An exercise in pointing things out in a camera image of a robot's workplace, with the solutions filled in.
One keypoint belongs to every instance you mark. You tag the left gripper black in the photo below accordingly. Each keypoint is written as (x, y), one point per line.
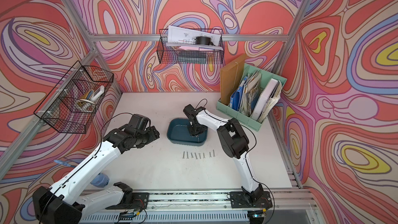
(153, 134)

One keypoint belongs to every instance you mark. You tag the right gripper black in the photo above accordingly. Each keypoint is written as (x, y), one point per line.
(192, 132)

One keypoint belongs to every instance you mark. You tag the teal plastic storage tray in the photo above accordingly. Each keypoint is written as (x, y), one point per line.
(178, 133)

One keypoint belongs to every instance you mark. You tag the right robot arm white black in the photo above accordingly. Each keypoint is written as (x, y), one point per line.
(234, 143)

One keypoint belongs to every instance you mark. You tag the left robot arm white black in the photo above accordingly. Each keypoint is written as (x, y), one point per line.
(62, 203)

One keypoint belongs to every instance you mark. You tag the green file organizer box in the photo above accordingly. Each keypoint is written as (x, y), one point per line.
(266, 77)

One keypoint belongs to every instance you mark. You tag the blue folder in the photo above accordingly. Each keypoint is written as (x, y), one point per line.
(237, 95)

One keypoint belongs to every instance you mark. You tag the brown cardboard folder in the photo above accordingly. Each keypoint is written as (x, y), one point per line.
(230, 76)

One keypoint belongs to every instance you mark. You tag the stack of papers in organizer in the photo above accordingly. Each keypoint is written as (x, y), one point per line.
(250, 93)

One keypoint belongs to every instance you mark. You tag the white binder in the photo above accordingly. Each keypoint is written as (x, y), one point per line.
(263, 99)

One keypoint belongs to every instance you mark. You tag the black tape roll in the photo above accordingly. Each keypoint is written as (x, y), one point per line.
(203, 40)

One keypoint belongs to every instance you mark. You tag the white paper sheets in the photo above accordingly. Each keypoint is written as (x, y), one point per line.
(185, 39)

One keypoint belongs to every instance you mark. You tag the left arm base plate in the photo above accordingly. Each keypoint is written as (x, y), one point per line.
(135, 200)

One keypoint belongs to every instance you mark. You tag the black wire basket left wall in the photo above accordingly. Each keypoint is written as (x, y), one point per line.
(70, 110)

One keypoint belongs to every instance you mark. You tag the black wire basket wall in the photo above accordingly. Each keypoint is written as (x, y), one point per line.
(70, 110)
(174, 55)

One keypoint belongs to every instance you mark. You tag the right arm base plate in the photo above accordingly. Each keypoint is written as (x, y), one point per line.
(239, 199)

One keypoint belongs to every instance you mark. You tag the black wire basket back wall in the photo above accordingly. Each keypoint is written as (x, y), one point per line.
(174, 55)

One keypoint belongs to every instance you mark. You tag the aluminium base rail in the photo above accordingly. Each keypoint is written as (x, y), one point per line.
(213, 207)

